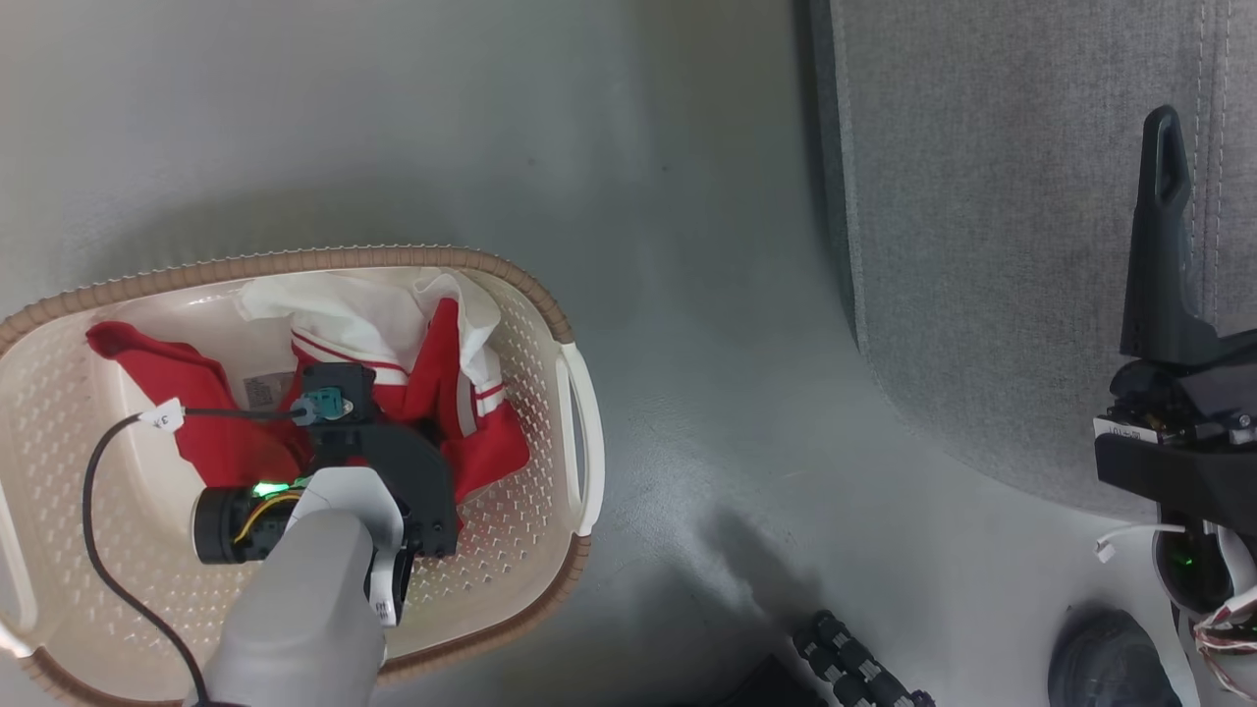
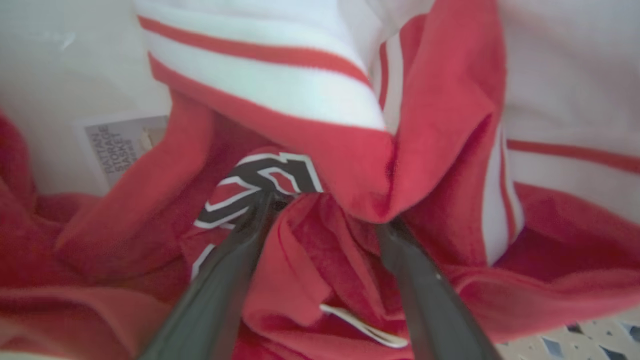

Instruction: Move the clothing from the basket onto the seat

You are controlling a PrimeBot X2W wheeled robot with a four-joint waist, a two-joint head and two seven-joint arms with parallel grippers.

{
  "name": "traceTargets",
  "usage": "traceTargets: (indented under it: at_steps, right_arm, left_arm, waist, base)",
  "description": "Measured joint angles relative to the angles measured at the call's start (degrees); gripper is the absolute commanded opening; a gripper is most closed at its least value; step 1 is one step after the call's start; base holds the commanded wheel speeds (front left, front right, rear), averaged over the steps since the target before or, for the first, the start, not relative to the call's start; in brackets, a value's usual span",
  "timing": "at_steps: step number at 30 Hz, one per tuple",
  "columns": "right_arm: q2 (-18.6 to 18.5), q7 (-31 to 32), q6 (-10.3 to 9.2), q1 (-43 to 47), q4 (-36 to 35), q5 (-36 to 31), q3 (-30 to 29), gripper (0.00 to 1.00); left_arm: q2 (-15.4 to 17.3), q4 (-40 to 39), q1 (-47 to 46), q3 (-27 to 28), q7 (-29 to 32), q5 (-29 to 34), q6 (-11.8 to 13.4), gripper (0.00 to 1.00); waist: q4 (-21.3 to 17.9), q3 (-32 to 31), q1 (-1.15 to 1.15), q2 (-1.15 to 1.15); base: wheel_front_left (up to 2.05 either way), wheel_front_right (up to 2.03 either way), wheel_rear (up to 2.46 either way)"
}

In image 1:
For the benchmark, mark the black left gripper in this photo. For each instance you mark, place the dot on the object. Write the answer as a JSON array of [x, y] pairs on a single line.
[[417, 491]]

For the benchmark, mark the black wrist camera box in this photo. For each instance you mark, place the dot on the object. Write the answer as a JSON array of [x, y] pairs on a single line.
[[339, 391]]

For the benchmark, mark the red and white garment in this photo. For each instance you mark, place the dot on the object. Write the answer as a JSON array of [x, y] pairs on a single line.
[[393, 344]]

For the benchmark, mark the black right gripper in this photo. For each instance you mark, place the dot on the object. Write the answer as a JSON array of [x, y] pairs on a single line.
[[1188, 432]]

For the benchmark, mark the dark round robot wheel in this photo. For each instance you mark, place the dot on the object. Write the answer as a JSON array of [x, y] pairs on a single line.
[[1110, 663]]

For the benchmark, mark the grey fabric sofa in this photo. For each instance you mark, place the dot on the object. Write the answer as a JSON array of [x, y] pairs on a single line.
[[1002, 245]]

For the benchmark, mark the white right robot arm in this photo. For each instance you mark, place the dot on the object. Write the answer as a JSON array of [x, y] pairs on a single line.
[[1213, 589]]

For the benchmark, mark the beige perforated laundry basket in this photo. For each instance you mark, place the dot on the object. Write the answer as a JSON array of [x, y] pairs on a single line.
[[530, 412]]

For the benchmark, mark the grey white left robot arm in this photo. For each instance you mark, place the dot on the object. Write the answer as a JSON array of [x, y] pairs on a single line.
[[304, 589]]

